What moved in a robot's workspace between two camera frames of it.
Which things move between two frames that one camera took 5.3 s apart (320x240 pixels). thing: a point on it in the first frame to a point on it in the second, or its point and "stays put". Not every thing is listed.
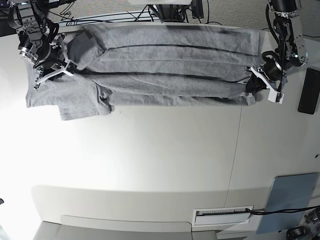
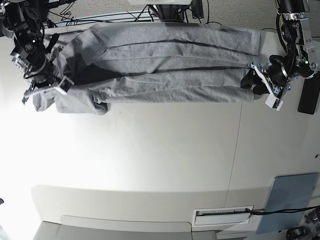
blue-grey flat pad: (288, 192) stays put
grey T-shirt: (108, 65) stays put
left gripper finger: (51, 75) to (55, 88)
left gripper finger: (71, 66) to (66, 83)
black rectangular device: (310, 92) stays put
